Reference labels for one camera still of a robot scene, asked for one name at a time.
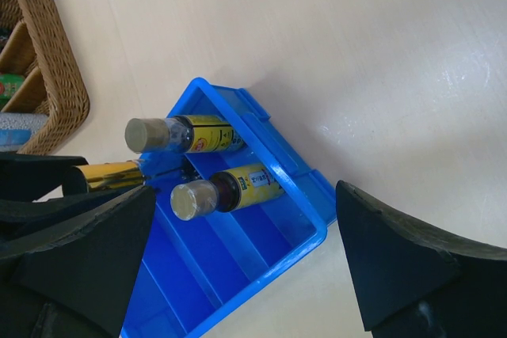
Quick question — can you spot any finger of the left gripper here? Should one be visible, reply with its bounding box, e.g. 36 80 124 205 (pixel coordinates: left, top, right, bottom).
1 190 123 243
1 154 88 202

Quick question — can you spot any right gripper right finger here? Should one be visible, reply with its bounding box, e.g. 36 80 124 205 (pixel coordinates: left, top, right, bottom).
336 180 506 337

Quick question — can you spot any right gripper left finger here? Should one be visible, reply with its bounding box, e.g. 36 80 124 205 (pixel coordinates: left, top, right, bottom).
1 186 155 337

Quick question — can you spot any amber oil bottle black cap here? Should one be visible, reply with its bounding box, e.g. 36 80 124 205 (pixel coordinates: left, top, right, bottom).
63 158 199 196

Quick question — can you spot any yellow label bottle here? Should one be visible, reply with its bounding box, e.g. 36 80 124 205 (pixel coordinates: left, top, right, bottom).
124 115 245 154
170 163 284 221

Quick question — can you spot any tall jar blue label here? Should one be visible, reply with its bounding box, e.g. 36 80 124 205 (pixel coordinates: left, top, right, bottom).
1 112 48 152

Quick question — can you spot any blue divided plastic bin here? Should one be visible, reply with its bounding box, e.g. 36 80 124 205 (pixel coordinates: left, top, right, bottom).
120 78 336 337

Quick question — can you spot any wicker divided basket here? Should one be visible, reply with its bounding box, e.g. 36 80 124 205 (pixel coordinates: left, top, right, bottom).
1 0 90 155

